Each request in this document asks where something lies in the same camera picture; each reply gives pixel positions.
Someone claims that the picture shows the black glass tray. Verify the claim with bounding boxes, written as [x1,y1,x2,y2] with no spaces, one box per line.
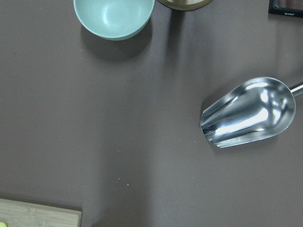
[268,0,303,17]

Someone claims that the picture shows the mint green bowl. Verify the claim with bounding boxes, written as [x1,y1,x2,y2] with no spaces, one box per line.
[73,0,155,41]

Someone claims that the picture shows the wooden cup stand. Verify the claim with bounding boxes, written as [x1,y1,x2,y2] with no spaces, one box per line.
[158,0,212,11]

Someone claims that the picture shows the metal scoop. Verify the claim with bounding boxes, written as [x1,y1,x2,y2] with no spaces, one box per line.
[200,77,303,148]

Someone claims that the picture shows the bamboo cutting board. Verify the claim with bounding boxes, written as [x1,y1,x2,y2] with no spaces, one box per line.
[0,199,82,227]

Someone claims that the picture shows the lemon slice left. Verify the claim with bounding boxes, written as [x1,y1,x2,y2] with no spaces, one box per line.
[0,222,7,227]

